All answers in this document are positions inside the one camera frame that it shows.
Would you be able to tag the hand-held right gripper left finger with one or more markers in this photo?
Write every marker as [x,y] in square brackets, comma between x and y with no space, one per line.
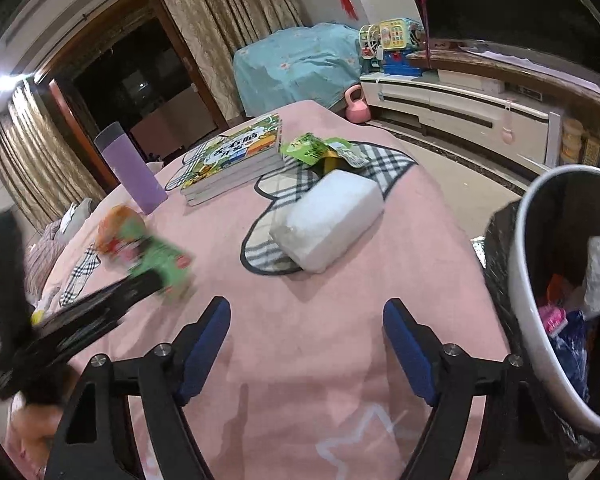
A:
[205,345]

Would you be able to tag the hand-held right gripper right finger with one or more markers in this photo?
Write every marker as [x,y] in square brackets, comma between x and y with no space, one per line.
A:
[410,355]

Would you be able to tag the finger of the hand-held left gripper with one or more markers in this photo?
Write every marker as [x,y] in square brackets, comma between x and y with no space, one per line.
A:
[105,302]

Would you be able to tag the green snack packet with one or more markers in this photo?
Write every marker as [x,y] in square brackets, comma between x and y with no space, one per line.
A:
[170,262]

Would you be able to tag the black round waste bin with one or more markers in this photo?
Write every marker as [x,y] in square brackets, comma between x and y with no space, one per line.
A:
[530,310]

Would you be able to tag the pink snack packet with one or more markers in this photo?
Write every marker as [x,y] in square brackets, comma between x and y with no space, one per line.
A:
[552,319]

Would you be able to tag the blue wrapper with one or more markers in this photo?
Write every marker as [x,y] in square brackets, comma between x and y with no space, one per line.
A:
[570,345]

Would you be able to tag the orange wrapper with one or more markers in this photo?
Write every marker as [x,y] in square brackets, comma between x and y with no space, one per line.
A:
[560,287]

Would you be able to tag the person's left forearm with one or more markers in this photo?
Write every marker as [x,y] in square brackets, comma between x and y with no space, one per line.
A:
[35,427]

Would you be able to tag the small yellow wrapper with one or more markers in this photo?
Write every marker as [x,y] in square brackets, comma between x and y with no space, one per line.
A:
[37,316]

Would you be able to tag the plaid sofa cushion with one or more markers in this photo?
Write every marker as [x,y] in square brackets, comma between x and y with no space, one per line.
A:
[42,260]

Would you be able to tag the orange snack bag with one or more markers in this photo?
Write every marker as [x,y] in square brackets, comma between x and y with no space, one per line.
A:
[115,225]

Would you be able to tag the grey pillow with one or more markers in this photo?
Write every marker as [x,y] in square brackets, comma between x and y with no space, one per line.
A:
[72,217]

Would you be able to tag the silver foil mat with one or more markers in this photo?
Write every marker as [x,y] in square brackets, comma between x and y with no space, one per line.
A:
[480,255]

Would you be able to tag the purple bottle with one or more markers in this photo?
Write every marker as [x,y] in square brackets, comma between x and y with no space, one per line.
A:
[130,170]

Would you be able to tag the beige patterned curtain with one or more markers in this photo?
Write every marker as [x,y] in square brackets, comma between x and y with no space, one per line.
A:
[225,25]
[35,160]

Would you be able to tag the white tissue pack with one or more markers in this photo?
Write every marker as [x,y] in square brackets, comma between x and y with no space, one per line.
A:
[330,215]

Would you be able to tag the illustrated children's book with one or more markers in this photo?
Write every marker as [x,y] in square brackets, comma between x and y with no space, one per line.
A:
[230,147]
[240,180]

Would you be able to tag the ceiling light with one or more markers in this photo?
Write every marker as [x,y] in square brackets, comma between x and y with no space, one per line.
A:
[6,82]

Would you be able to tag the wooden framed glass door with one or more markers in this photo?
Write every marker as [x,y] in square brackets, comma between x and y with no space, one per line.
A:
[145,75]

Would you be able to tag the pink cabinet safety lock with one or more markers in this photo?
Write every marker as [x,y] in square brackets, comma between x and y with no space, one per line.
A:
[506,132]

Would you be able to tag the white television cabinet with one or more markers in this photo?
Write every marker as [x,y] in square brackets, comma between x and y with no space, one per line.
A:
[455,110]

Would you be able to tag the pink kettlebell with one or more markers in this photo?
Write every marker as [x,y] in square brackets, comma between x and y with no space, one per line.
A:
[358,107]

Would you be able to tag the yellow plastic jar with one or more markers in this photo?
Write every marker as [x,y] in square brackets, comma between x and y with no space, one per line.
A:
[571,142]

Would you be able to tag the white flat box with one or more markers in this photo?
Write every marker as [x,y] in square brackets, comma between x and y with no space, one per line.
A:
[470,80]

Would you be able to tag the blue cloth covered furniture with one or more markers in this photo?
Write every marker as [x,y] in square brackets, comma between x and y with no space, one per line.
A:
[295,70]

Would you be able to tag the blue toy box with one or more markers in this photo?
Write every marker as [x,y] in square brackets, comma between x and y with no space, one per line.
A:
[402,65]

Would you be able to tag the colourful toy panel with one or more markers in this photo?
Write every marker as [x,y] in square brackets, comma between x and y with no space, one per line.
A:
[400,35]

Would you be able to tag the pink rod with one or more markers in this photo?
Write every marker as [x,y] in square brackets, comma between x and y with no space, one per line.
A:
[422,10]

